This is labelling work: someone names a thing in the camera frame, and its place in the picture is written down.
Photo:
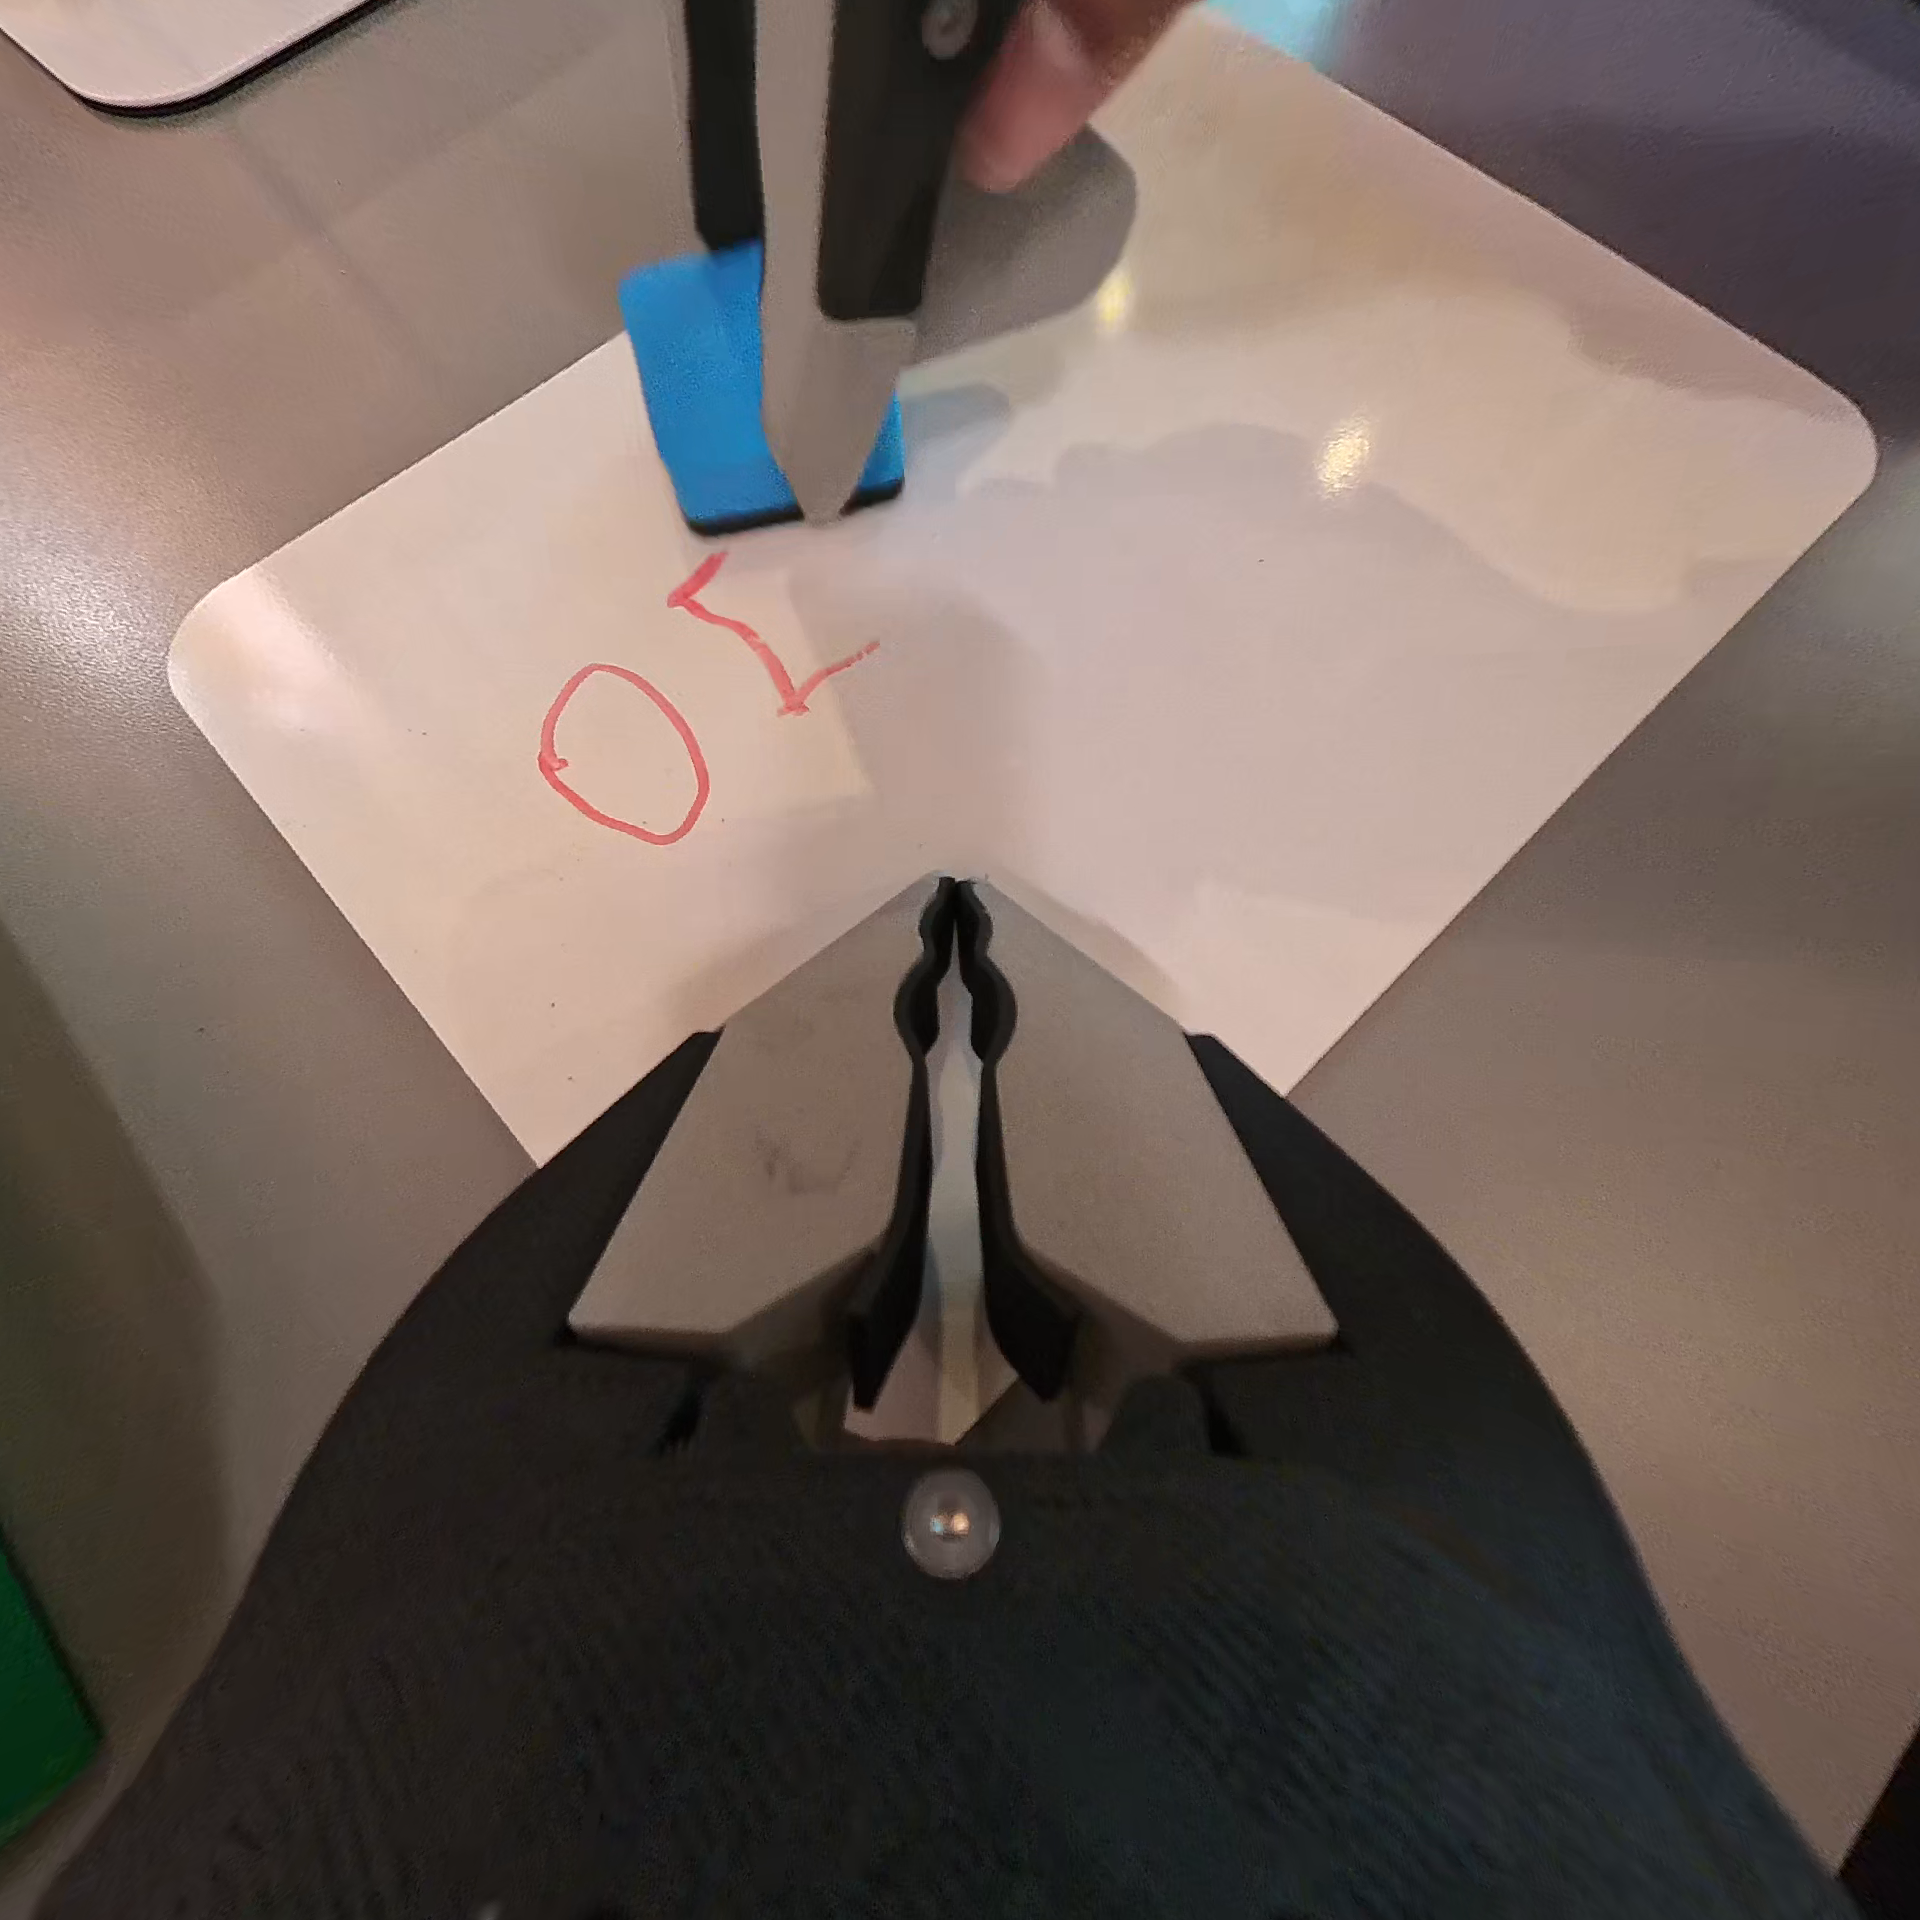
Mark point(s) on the white whiteboard sheet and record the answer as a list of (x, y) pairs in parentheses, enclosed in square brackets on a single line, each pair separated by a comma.
[(1276, 630)]

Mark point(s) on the person's right hand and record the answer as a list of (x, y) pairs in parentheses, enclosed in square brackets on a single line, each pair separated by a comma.
[(1035, 105)]

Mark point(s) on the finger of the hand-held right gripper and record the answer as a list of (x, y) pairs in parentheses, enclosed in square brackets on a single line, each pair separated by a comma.
[(722, 120), (823, 389)]

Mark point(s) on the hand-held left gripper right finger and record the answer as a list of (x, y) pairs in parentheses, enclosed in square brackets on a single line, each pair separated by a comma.
[(1154, 1202)]

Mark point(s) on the white board with dark rim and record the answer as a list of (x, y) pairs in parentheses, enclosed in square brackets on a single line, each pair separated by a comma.
[(152, 45)]

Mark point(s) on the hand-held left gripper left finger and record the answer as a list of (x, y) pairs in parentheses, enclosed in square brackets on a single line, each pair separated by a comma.
[(750, 1184)]

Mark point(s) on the green plastic bin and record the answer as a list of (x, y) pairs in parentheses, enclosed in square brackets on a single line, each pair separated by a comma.
[(40, 1694)]

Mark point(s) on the blue whiteboard eraser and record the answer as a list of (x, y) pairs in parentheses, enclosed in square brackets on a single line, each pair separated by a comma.
[(699, 376)]

